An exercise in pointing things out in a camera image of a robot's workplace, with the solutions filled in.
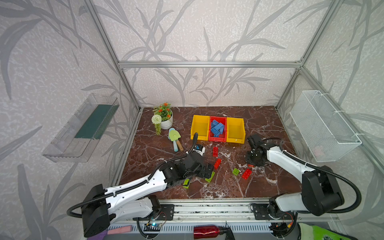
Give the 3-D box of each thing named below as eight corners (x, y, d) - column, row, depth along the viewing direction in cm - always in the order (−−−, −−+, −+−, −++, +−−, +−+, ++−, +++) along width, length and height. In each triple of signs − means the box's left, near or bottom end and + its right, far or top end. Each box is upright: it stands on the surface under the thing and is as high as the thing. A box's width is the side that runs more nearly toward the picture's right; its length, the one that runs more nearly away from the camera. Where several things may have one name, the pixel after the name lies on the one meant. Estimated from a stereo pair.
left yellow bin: (191, 141, 103) (190, 135, 97) (192, 121, 114) (191, 115, 108) (210, 141, 103) (210, 135, 97) (209, 121, 114) (209, 115, 108)
